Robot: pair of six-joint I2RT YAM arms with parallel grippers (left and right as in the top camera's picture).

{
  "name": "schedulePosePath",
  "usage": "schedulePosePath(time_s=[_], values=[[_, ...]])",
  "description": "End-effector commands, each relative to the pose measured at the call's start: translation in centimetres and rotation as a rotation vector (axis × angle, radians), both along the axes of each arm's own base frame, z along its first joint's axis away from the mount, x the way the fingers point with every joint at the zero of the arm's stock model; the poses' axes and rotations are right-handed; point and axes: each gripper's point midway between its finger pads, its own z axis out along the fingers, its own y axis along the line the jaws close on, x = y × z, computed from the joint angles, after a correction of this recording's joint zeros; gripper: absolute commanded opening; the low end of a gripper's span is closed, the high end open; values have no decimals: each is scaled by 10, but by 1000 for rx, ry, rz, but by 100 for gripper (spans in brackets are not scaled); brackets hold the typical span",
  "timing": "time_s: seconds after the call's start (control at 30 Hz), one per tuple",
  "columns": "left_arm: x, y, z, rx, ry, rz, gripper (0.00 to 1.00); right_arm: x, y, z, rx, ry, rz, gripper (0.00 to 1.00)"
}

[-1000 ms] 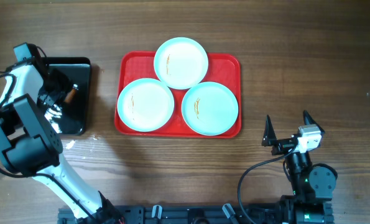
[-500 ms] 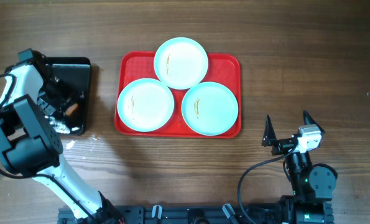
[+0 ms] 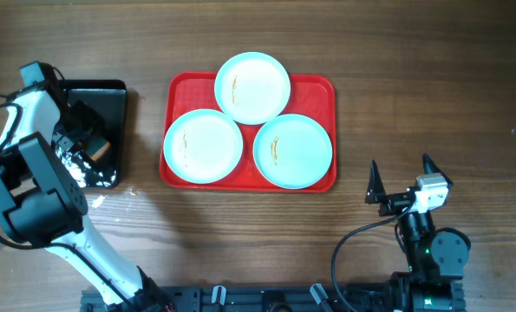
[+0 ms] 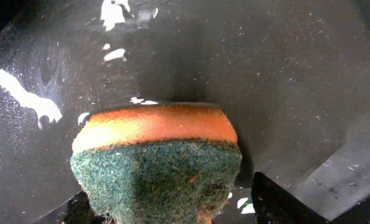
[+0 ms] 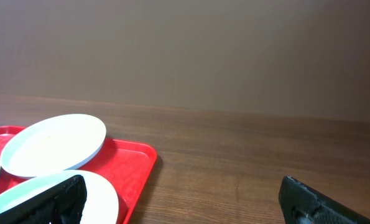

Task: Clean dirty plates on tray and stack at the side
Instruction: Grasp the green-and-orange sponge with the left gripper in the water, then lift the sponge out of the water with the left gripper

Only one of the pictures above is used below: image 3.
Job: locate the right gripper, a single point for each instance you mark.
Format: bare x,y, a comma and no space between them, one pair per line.
397,201

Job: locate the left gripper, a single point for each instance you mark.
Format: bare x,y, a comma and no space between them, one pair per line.
82,131

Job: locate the green and orange sponge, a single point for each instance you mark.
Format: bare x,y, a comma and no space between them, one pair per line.
97,148

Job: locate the light blue plate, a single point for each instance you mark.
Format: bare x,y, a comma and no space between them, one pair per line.
203,146
292,151
252,88

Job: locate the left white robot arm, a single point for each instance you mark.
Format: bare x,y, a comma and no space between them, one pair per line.
43,208

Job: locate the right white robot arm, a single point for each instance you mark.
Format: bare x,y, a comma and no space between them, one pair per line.
436,256

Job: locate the black rectangular water tray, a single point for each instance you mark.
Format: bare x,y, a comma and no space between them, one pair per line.
109,98

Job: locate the red plastic serving tray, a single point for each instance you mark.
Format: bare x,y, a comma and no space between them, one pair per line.
311,95

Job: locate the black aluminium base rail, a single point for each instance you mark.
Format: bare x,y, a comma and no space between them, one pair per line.
363,297

